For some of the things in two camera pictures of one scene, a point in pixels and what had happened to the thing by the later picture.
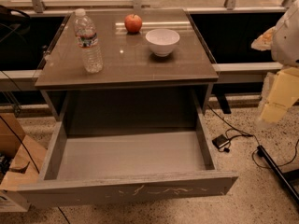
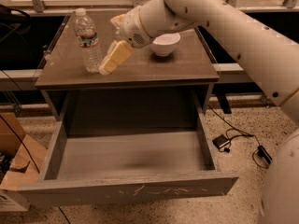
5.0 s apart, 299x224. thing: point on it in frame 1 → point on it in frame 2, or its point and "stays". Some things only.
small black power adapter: [220, 141] stays
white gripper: [287, 41] → [131, 25]
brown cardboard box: [25, 159] stays
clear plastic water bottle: [86, 36] stays
